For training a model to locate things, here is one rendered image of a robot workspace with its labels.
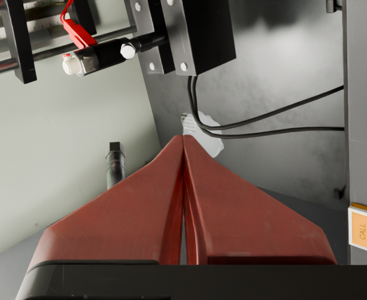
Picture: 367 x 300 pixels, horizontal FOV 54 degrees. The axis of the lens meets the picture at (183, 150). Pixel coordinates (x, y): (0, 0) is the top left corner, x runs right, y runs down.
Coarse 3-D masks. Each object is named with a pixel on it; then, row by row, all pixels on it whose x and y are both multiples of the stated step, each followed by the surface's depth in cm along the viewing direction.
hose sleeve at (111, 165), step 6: (108, 156) 38; (114, 156) 38; (120, 156) 38; (108, 162) 38; (114, 162) 37; (120, 162) 38; (108, 168) 37; (114, 168) 37; (120, 168) 37; (108, 174) 36; (114, 174) 36; (120, 174) 36; (108, 180) 36; (114, 180) 35; (120, 180) 35; (108, 186) 35
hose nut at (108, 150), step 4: (108, 144) 40; (112, 144) 39; (116, 144) 39; (120, 144) 40; (108, 148) 39; (112, 148) 39; (116, 148) 39; (120, 148) 39; (124, 148) 40; (108, 152) 39; (120, 152) 39; (124, 152) 40; (124, 156) 39
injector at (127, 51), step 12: (144, 36) 43; (156, 36) 44; (168, 36) 45; (84, 48) 39; (96, 48) 39; (108, 48) 40; (120, 48) 41; (132, 48) 39; (144, 48) 44; (96, 60) 39; (108, 60) 40; (120, 60) 41; (84, 72) 38
